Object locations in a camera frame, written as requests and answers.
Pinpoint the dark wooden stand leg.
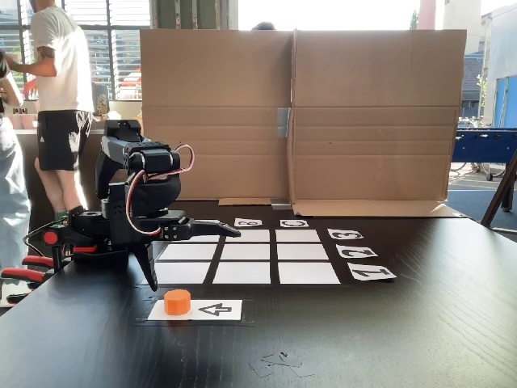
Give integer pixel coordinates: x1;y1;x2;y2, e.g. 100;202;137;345
480;149;517;243

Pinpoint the red white servo cable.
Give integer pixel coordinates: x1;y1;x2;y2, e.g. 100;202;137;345
124;144;195;239

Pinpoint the paper label number 2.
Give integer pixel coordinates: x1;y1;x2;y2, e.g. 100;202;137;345
335;243;379;259

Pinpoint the white paper grid square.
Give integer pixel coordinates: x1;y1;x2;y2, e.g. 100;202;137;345
220;243;271;261
155;262;212;285
212;262;271;285
276;243;330;261
278;262;342;285
155;243;218;261
177;234;222;243
225;229;271;243
275;229;322;243

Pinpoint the paper label number 1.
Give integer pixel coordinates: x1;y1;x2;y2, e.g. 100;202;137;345
347;262;398;281

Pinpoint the round orange token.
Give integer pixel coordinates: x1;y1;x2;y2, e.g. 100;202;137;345
163;289;191;316

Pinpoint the white arrow paper sheet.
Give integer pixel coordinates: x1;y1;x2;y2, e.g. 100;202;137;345
147;299;243;323

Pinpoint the brown cardboard screen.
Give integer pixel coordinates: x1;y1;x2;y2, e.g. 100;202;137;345
139;27;468;219

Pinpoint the black power cable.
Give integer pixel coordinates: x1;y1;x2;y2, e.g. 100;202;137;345
23;220;68;259

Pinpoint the paper label number 3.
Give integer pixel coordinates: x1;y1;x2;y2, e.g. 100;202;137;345
326;228;364;241

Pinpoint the black red bar clamp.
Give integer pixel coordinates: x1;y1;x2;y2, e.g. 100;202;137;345
0;266;48;304
22;230;98;272

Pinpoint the blue foosball table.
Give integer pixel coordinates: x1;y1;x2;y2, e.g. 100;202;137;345
452;127;517;182

